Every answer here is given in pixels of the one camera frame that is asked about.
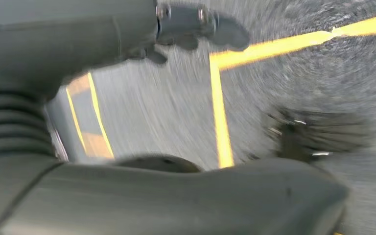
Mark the black round joint cover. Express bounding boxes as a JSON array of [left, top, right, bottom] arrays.
[[113, 155, 204, 173]]

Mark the black robot foot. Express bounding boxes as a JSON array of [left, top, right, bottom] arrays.
[[262, 107, 370, 163]]

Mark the yellow floor tape square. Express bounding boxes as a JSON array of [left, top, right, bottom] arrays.
[[65, 72, 115, 160], [209, 11, 376, 169]]

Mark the ribbed grey left arm sleeve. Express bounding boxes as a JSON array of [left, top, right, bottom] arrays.
[[0, 91, 57, 160]]

